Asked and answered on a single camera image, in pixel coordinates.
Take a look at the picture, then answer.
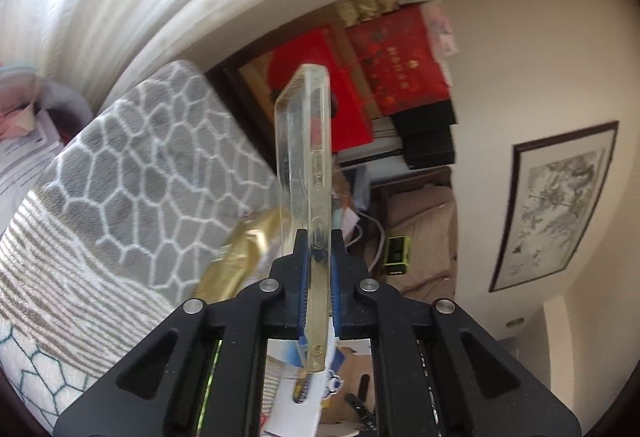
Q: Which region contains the brown sofa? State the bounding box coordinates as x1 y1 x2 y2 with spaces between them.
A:
370 167 459 299

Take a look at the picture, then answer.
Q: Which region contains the red gift box oval label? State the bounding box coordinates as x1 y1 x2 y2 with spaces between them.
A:
267 28 375 154

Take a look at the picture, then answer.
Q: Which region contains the red gift box floral print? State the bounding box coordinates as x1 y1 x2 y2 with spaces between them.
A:
345 9 449 115

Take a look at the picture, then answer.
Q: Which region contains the green black portable device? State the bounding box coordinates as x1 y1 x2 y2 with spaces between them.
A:
384 235 413 275

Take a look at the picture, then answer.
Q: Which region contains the black speaker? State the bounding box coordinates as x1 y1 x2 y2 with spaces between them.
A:
402 131 456 169
392 99 457 134

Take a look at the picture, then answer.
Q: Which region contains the white printed paper sheet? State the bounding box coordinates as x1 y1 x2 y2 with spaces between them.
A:
0 114 66 208

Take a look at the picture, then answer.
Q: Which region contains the patterned fleece blanket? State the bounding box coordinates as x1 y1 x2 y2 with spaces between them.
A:
0 61 282 433

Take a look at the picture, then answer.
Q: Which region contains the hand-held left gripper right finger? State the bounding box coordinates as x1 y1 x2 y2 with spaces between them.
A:
327 228 583 437

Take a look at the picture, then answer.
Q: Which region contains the gold foil bag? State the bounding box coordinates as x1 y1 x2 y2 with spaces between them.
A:
192 209 287 303

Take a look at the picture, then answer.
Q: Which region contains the tan sofa cushion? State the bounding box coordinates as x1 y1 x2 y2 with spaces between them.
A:
387 187 458 268

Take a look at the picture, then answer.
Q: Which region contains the white power cable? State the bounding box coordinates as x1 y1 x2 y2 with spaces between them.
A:
356 209 389 268

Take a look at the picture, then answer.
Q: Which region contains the framed ink painting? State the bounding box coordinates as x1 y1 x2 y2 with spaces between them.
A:
489 121 620 293

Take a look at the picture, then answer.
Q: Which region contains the pink white package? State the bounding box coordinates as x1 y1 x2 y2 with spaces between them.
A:
425 2 459 60

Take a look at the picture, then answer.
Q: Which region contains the clear phone case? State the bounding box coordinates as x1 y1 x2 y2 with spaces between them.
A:
274 63 337 374

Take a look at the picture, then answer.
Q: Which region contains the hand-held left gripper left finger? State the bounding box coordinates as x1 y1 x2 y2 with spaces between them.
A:
52 228 307 437

